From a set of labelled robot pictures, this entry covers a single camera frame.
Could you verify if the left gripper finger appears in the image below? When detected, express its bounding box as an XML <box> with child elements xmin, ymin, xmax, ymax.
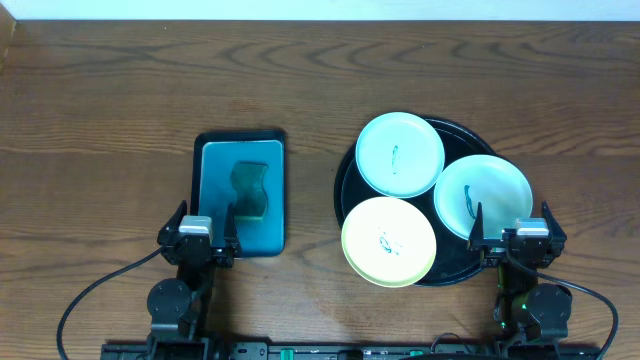
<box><xmin>158</xmin><ymin>200</ymin><xmax>188</xmax><ymax>239</ymax></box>
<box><xmin>223</xmin><ymin>203</ymin><xmax>239</xmax><ymax>250</ymax></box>

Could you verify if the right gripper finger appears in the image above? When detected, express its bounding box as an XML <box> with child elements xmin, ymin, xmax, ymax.
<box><xmin>541</xmin><ymin>201</ymin><xmax>567</xmax><ymax>243</ymax></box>
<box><xmin>468</xmin><ymin>202</ymin><xmax>485</xmax><ymax>249</ymax></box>

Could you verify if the green sponge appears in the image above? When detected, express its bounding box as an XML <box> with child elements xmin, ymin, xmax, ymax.
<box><xmin>230</xmin><ymin>162</ymin><xmax>268</xmax><ymax>221</ymax></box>

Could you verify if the pale green plate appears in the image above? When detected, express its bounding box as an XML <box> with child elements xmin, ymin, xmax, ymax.
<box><xmin>434</xmin><ymin>155</ymin><xmax>533</xmax><ymax>240</ymax></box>
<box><xmin>355</xmin><ymin>112</ymin><xmax>445</xmax><ymax>198</ymax></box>

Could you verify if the yellow plate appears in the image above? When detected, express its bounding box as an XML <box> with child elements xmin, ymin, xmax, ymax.
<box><xmin>341</xmin><ymin>197</ymin><xmax>437</xmax><ymax>288</ymax></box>

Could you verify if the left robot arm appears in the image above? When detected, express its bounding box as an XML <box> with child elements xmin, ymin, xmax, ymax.
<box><xmin>142</xmin><ymin>202</ymin><xmax>242</xmax><ymax>360</ymax></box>

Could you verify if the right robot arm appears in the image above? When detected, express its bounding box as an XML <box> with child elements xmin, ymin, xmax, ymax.
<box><xmin>467</xmin><ymin>203</ymin><xmax>573</xmax><ymax>358</ymax></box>

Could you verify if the teal rectangular tray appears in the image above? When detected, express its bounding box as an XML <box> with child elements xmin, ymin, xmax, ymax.
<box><xmin>190</xmin><ymin>130</ymin><xmax>286</xmax><ymax>258</ymax></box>

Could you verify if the pale green plate top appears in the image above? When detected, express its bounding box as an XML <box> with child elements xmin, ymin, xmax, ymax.
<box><xmin>355</xmin><ymin>112</ymin><xmax>445</xmax><ymax>198</ymax></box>

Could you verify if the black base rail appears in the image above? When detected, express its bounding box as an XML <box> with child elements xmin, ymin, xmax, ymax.
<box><xmin>100</xmin><ymin>340</ymin><xmax>598</xmax><ymax>360</ymax></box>

